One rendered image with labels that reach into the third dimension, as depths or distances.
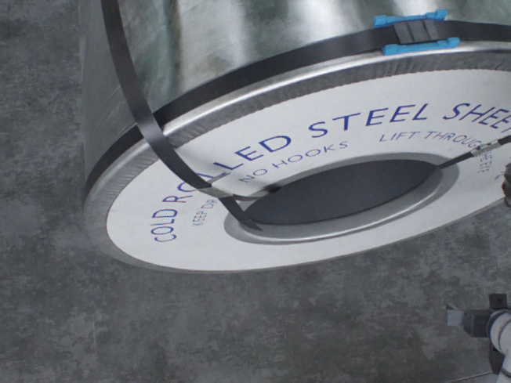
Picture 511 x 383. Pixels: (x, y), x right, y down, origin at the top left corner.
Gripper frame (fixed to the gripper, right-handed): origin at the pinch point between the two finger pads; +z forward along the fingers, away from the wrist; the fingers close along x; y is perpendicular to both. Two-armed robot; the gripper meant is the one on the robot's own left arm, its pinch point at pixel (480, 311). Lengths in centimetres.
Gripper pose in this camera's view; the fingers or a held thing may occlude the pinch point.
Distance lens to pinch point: 126.2
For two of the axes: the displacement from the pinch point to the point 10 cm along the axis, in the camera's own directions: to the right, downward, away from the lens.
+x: -10.0, -0.4, 0.7
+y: 0.4, -10.0, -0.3
